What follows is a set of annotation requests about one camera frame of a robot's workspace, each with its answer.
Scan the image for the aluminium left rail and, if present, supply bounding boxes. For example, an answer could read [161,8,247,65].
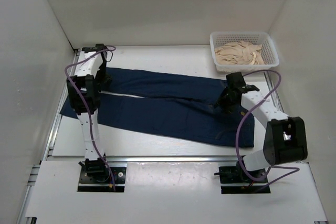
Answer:
[43,48,80,161]

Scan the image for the aluminium front rail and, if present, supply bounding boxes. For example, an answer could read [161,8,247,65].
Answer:
[107,155,237,163]

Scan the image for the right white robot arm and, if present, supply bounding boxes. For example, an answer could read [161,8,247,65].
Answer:
[216,72,308,182]

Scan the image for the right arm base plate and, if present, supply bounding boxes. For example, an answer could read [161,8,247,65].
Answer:
[214,166,271,195]

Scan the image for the white plastic basket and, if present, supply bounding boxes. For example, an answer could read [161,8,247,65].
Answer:
[209,31,279,73]

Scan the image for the black label sticker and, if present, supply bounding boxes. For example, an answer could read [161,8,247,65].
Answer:
[81,47,97,53]

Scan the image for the beige trousers in basket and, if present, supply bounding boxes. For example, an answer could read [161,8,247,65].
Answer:
[214,41,265,65]

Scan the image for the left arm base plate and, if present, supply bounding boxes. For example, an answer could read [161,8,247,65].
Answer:
[77,164,127,193]

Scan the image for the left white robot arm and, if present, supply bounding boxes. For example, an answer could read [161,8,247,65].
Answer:
[64,44,116,185]

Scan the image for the dark blue denim trousers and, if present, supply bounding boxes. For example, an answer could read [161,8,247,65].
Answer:
[59,67,256,148]

